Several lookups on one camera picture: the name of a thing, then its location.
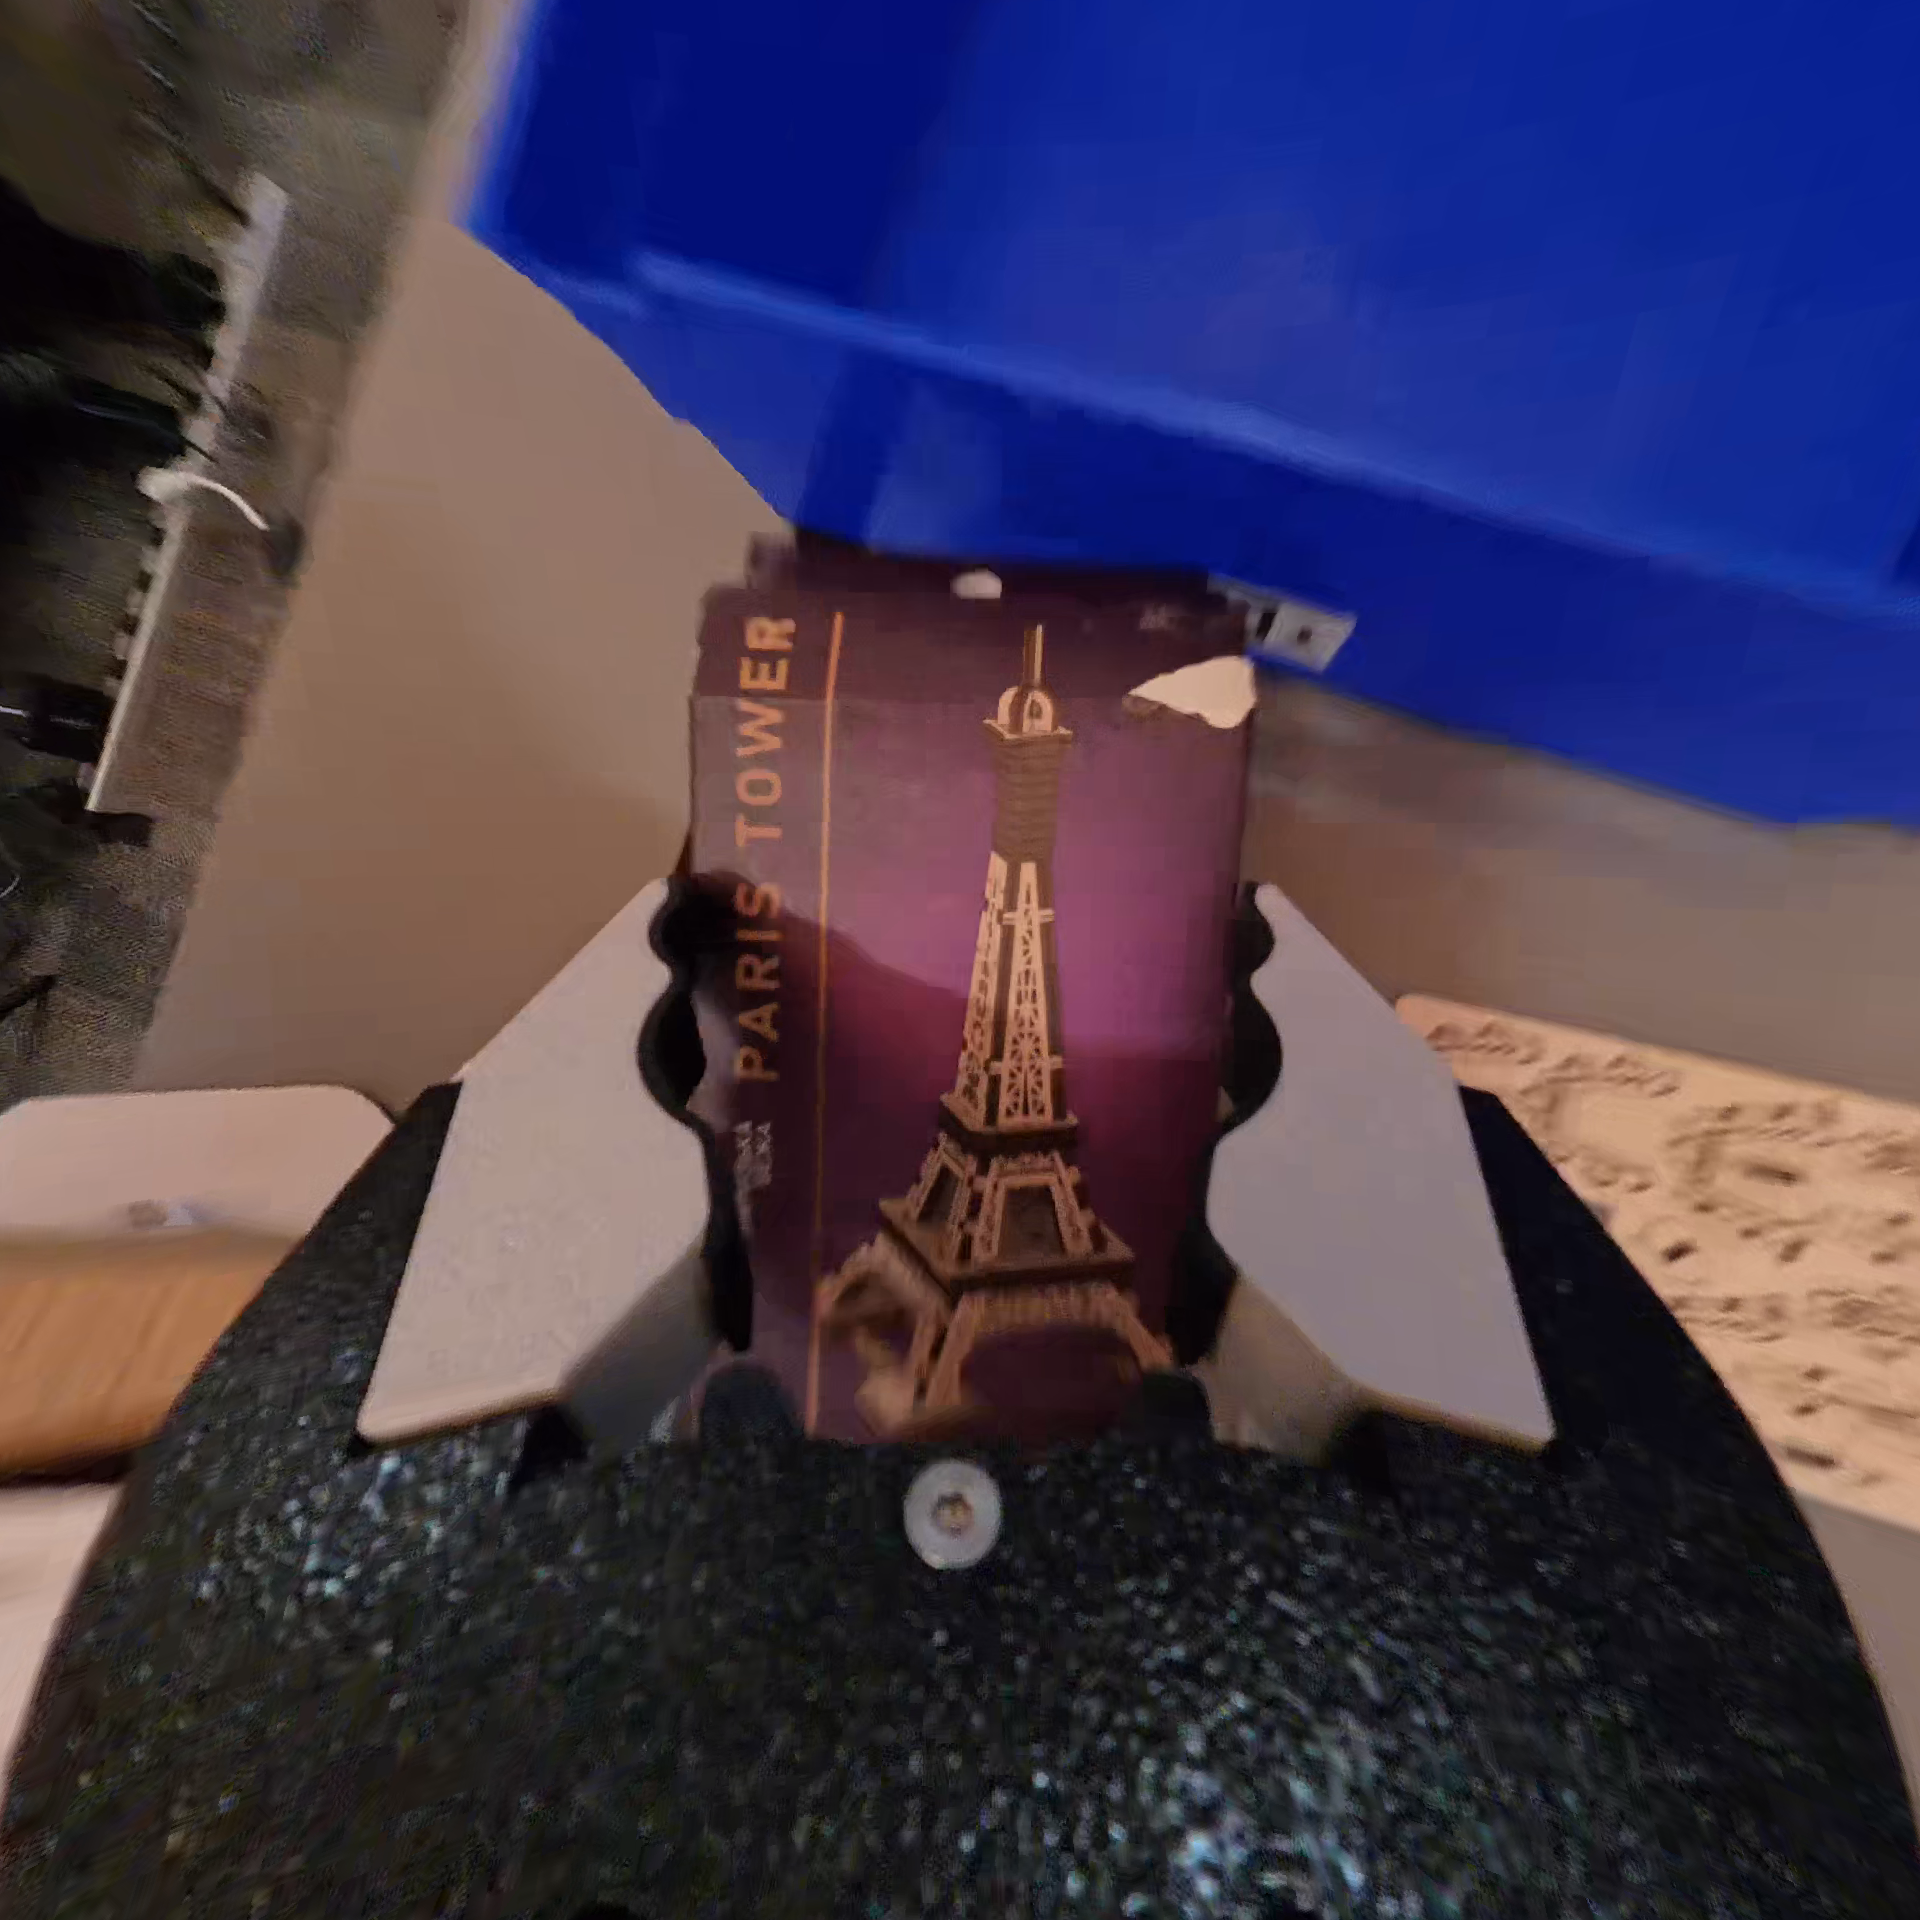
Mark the purple tower model box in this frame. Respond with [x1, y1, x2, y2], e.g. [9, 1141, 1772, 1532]
[681, 538, 1263, 1452]

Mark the blue plastic bin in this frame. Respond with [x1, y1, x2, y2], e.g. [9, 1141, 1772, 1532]
[462, 0, 1920, 833]

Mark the wooden sheet with tower parts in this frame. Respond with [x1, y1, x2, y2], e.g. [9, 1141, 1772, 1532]
[1394, 990, 1920, 1490]

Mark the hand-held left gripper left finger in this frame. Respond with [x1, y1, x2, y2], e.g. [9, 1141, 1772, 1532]
[358, 876, 758, 1456]

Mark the grey desk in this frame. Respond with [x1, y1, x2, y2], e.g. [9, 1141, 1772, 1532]
[136, 225, 1920, 1697]

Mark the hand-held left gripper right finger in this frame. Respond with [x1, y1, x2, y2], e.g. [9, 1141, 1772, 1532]
[1166, 883, 1560, 1468]

